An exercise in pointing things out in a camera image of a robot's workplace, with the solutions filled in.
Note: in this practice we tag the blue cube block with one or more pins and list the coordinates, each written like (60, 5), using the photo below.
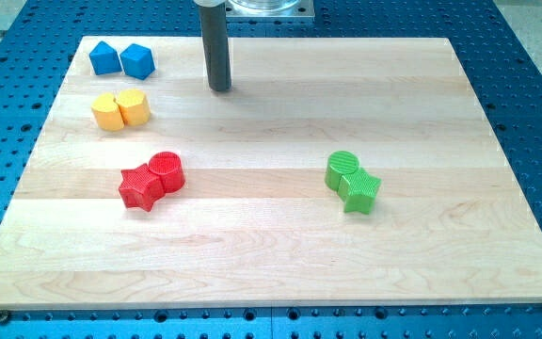
(137, 61)

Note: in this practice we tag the yellow hexagon block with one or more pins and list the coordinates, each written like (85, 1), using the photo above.
(134, 106)

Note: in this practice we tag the silver robot mount plate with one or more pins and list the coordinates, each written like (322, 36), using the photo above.
(270, 9)

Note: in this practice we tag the light wooden board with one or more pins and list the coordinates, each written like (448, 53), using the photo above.
(255, 224)

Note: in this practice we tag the blue pentagon block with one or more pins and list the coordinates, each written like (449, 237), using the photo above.
(104, 59)

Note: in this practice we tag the red cylinder block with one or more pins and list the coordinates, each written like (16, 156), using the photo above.
(168, 167)

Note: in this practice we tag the green star block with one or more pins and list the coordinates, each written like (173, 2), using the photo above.
(358, 191)

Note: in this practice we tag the green cylinder block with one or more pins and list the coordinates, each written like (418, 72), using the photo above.
(339, 163)

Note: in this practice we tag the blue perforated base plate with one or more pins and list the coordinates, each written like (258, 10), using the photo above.
(38, 47)

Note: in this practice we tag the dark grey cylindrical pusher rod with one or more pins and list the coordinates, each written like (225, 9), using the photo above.
(213, 25)

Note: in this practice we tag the red star block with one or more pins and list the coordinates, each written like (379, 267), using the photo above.
(140, 188)

